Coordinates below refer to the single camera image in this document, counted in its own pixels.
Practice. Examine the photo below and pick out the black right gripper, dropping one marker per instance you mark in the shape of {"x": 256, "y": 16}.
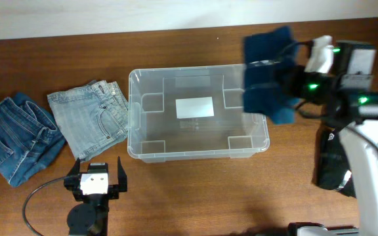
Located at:
{"x": 290, "y": 86}

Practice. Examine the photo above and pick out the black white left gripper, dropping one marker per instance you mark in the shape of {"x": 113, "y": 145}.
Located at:
{"x": 114, "y": 189}

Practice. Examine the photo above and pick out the teal blue garment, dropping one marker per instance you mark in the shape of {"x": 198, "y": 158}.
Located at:
{"x": 264, "y": 54}

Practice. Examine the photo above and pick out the clear plastic storage bin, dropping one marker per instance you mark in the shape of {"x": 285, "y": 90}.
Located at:
{"x": 156, "y": 135}

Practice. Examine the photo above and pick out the black garment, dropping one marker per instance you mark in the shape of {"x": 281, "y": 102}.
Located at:
{"x": 332, "y": 170}

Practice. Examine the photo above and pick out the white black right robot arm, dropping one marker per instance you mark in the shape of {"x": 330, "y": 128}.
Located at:
{"x": 335, "y": 87}

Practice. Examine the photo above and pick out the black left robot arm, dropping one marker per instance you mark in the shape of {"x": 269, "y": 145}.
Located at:
{"x": 89, "y": 217}

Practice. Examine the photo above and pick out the light blue folded jeans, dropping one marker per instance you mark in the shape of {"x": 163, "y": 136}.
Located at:
{"x": 92, "y": 118}

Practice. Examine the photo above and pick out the dark blue folded jeans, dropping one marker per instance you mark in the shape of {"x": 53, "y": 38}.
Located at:
{"x": 29, "y": 139}

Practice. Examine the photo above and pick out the white label in bin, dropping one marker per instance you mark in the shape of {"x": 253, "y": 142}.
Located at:
{"x": 194, "y": 108}

